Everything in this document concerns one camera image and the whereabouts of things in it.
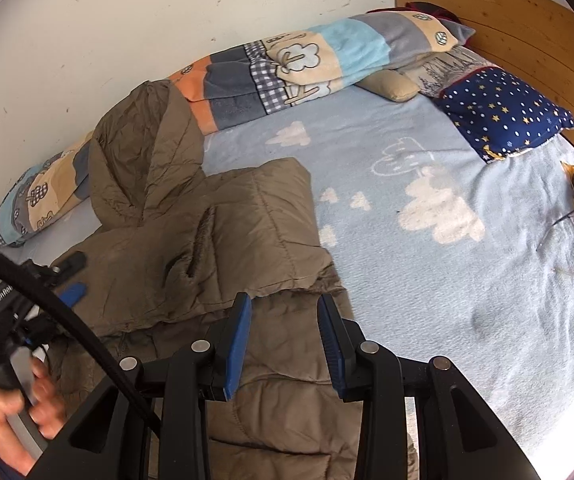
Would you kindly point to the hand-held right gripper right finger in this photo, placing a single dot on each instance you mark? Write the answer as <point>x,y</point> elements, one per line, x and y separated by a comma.
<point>329,340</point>

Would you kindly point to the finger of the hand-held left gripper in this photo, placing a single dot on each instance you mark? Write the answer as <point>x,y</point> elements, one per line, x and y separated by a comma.
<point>69,262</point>
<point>73,294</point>

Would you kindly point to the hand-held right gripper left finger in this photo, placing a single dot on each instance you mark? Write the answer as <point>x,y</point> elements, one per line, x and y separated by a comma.
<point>237,340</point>

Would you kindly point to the brown quilted jacket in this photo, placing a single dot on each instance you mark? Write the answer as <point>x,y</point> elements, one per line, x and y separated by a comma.
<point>267,220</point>

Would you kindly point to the small beige pillow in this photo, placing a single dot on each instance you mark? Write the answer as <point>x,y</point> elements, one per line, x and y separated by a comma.
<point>392,85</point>

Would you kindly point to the navy star-print pillow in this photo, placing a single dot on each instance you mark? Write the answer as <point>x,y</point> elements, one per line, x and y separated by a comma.
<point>507,110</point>

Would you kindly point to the grey sketch-print pillow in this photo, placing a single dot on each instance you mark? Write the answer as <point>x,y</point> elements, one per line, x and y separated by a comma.
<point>447,70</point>

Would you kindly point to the patchwork patterned pillow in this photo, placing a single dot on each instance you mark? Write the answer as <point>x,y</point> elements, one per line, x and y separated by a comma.
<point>357,45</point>

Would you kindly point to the dark red cloth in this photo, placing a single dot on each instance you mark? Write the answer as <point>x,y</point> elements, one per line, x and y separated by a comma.
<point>432,10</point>

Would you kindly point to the wooden headboard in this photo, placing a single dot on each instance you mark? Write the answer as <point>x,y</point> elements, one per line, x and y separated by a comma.
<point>517,20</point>

